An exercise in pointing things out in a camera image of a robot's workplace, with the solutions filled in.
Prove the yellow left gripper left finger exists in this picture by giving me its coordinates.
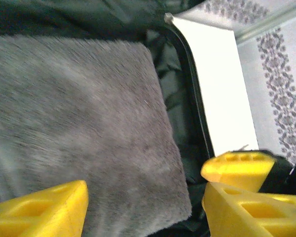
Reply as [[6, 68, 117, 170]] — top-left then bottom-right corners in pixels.
[[0, 180, 89, 237]]

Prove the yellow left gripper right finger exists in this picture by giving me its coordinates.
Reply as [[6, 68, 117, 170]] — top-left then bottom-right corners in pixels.
[[201, 182, 296, 237]]

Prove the white hard-shell suitcase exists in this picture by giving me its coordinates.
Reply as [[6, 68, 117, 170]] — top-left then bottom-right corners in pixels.
[[0, 0, 259, 237]]

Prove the grey towel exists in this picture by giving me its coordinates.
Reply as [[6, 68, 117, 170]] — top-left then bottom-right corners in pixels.
[[0, 34, 193, 237]]

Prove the aluminium frame post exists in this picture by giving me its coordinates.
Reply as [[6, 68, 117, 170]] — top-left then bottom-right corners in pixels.
[[235, 4, 296, 47]]

